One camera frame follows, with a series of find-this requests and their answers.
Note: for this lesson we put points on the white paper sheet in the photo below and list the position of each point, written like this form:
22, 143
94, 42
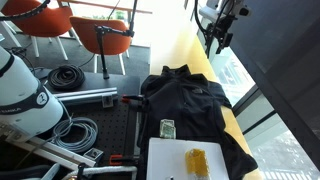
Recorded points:
166, 160

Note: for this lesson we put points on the black camera stand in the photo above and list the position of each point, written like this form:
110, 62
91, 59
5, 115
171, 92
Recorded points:
102, 53

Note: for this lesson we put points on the brown wooden desk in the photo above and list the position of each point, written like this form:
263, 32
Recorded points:
126, 8

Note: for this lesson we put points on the small grey box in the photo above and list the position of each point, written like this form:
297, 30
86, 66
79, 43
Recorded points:
93, 155

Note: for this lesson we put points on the black zip-up fleece jacket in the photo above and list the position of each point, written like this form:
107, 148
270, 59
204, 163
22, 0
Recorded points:
190, 106

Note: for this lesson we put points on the orange shell chair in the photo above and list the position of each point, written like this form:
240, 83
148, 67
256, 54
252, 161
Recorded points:
36, 16
110, 36

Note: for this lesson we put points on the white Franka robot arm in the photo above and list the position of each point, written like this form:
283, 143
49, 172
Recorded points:
20, 86

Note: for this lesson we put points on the small grey bracket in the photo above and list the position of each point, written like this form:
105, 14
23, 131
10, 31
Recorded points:
107, 101

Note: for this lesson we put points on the white wrapped tube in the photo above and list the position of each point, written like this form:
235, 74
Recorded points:
110, 170

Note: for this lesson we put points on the small white camera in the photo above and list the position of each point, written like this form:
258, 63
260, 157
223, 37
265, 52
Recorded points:
242, 10

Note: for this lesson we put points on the white mounting rail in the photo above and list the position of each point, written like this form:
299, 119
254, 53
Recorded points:
50, 151

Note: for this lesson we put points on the yellow foam block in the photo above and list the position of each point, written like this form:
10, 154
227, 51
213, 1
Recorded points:
197, 163

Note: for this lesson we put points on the aluminium extrusion bar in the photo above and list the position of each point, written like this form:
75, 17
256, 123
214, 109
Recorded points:
86, 92
83, 100

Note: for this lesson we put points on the dark mesh roller blind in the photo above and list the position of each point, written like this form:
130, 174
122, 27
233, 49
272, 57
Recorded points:
286, 66

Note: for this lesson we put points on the black orange bar clamp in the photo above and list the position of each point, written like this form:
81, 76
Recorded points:
116, 160
133, 98

